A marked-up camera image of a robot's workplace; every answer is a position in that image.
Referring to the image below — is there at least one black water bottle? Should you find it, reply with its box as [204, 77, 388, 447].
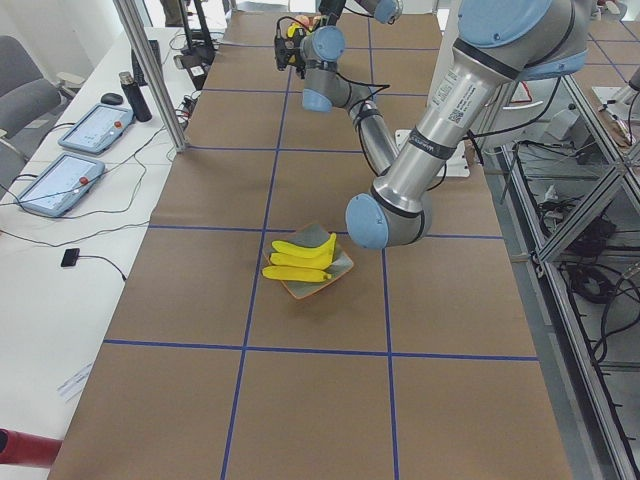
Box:
[118, 71, 152, 122]

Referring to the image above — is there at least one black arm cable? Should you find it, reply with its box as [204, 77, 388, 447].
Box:
[334, 69, 446, 191]

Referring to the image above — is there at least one red cylinder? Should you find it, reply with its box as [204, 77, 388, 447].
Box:
[1, 428, 63, 468]

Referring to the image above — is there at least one near blue teach pendant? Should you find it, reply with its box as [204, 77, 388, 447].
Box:
[14, 153, 106, 218]

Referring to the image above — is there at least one aluminium frame post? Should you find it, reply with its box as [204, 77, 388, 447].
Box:
[113, 0, 187, 153]

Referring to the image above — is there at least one grey office chair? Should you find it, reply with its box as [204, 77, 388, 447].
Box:
[1, 35, 84, 187]

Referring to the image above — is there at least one far blue teach pendant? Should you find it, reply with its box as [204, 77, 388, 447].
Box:
[58, 103, 134, 155]

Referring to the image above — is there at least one white pedestal base plate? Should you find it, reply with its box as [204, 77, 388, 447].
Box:
[394, 129, 470, 178]

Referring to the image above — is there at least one small black box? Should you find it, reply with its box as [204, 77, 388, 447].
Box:
[60, 248, 80, 268]

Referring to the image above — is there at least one black computer mouse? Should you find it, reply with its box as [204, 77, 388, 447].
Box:
[100, 92, 124, 106]

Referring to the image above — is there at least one grey square plate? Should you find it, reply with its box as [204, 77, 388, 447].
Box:
[260, 222, 354, 300]

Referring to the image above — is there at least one wicker fruit basket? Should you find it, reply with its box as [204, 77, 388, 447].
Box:
[286, 15, 323, 37]

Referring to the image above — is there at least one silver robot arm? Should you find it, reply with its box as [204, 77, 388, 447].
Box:
[299, 0, 592, 249]
[317, 0, 403, 25]

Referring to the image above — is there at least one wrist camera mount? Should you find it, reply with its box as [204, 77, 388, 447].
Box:
[274, 16, 308, 80]

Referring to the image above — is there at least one yellow banana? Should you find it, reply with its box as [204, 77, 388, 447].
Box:
[262, 265, 333, 283]
[269, 252, 333, 270]
[271, 233, 337, 259]

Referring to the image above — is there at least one blue teach pendant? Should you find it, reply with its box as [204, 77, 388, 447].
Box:
[58, 103, 134, 155]
[14, 153, 106, 218]

